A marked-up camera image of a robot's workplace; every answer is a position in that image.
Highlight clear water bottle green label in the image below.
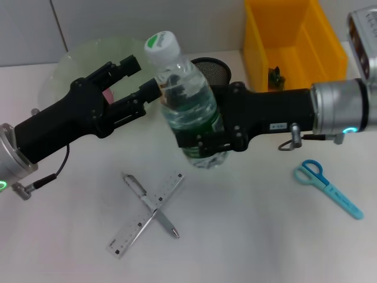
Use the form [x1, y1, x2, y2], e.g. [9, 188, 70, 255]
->
[143, 30, 230, 169]

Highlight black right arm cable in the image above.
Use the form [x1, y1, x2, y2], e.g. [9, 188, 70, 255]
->
[278, 123, 347, 152]

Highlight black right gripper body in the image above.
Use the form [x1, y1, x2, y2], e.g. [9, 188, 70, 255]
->
[223, 81, 315, 153]

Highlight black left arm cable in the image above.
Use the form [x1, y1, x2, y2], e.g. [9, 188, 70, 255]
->
[11, 144, 71, 201]

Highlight green translucent fruit plate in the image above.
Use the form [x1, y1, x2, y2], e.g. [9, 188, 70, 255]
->
[39, 35, 154, 114]

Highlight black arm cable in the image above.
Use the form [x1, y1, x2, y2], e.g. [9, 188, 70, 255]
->
[11, 144, 71, 201]
[278, 123, 347, 152]

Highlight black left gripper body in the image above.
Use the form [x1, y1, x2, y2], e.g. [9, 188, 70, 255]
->
[14, 76, 115, 164]

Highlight yellow plastic bin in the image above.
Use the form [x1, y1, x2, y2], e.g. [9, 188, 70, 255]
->
[243, 0, 349, 93]

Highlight blue scissors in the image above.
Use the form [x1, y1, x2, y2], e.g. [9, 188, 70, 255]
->
[293, 159, 365, 221]

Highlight black mesh pen holder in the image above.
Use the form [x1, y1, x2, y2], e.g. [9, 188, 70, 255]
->
[190, 57, 233, 89]

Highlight silver pen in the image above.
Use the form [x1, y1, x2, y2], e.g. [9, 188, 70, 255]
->
[121, 172, 180, 239]

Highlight pink peach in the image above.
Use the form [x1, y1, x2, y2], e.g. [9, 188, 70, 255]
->
[102, 87, 115, 104]

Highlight transparent plastic ruler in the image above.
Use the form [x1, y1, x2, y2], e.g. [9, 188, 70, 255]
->
[105, 169, 186, 259]

